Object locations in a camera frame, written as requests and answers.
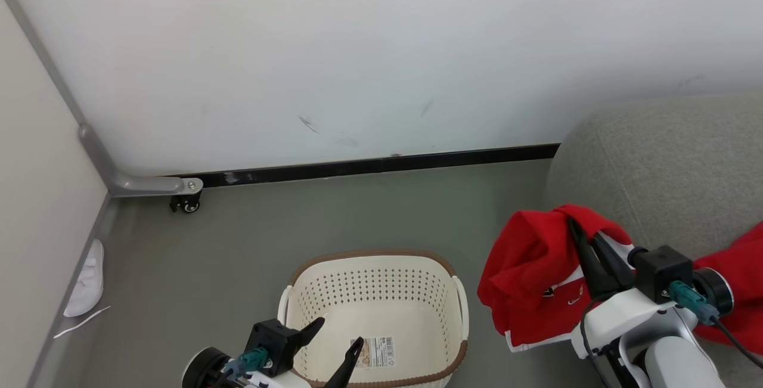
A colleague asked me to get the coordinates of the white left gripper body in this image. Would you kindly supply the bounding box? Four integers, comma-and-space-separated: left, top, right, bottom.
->
238, 369, 312, 388

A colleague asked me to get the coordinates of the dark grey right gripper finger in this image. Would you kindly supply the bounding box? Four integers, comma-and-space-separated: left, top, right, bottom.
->
567, 218, 610, 301
590, 233, 636, 294

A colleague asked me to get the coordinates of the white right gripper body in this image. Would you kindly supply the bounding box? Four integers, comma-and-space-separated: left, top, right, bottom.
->
570, 287, 699, 361

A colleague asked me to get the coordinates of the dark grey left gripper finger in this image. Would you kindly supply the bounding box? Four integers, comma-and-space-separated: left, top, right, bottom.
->
324, 336, 365, 388
291, 316, 327, 359

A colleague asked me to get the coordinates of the red garment with white stripe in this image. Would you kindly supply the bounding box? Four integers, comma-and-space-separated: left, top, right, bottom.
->
477, 204, 634, 353

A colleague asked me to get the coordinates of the grey fabric sofa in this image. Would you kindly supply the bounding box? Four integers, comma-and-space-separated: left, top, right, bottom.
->
544, 91, 763, 388

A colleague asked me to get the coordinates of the white laundry basket brown rim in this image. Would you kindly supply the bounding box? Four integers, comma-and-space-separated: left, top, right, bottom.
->
277, 249, 470, 388

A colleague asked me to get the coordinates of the black caster wheel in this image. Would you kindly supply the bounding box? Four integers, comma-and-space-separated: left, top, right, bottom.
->
169, 194, 202, 214

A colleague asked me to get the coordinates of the black baseboard strip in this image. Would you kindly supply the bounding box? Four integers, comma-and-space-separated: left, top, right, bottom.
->
164, 143, 561, 189

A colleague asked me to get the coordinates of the white strip on floor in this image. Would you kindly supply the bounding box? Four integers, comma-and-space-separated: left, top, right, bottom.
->
54, 306, 111, 339

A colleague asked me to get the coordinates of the white slipper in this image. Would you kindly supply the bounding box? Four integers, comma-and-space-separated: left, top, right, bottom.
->
63, 239, 105, 318

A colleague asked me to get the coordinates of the teal-plug black camera cable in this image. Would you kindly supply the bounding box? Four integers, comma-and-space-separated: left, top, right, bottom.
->
668, 281, 763, 371
224, 347, 268, 380

